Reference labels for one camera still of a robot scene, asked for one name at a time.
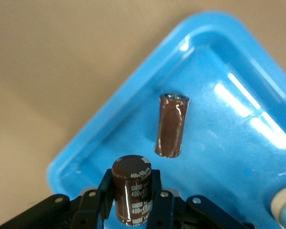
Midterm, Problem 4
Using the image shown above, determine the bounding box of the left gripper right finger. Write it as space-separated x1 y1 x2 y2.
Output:
146 168 255 229

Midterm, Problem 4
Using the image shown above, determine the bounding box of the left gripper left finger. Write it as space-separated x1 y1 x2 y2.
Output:
0 168 117 229

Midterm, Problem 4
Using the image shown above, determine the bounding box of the black connector block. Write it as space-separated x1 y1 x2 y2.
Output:
154 92 190 159
111 155 154 227

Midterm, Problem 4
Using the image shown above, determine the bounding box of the blue plastic tray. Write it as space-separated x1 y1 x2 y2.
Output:
47 9 286 229

